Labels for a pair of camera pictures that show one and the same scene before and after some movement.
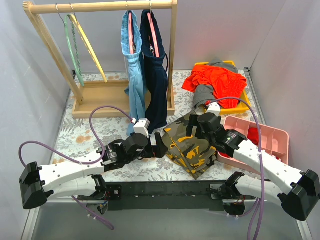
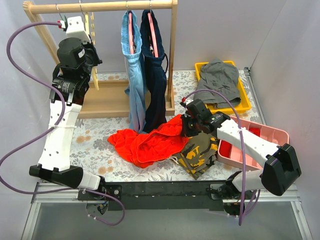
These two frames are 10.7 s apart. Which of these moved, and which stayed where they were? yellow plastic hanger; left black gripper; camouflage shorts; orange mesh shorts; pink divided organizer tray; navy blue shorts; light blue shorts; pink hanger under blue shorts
Moved: left black gripper; orange mesh shorts; yellow plastic hanger
Stayed: camouflage shorts; navy blue shorts; pink hanger under blue shorts; light blue shorts; pink divided organizer tray
